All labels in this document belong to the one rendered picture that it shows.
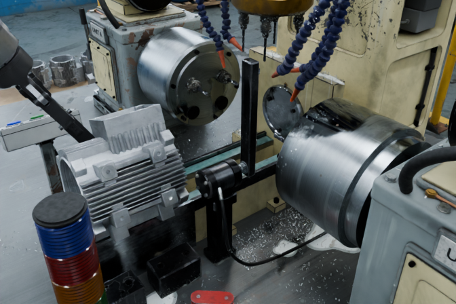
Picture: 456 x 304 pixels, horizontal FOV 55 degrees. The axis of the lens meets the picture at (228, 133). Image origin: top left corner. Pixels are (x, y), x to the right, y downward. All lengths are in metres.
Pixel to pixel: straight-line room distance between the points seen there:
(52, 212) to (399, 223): 0.47
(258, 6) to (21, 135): 0.58
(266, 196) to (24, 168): 0.72
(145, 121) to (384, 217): 0.47
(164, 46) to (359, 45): 0.51
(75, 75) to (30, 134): 2.60
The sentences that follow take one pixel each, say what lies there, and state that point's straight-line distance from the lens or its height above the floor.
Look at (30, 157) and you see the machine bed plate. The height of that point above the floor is 0.80.
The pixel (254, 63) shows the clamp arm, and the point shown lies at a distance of 0.81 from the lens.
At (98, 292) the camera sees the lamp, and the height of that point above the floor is 1.09.
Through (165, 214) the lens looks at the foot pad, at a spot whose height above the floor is 0.95.
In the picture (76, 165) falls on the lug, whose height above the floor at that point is 1.10.
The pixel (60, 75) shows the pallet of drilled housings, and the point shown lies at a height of 0.25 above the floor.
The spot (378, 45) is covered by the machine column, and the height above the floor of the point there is 1.21.
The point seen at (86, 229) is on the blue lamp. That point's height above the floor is 1.19.
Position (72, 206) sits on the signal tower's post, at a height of 1.22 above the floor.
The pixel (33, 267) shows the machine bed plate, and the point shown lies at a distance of 1.09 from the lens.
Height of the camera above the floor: 1.54
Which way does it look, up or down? 30 degrees down
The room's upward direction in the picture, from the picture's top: straight up
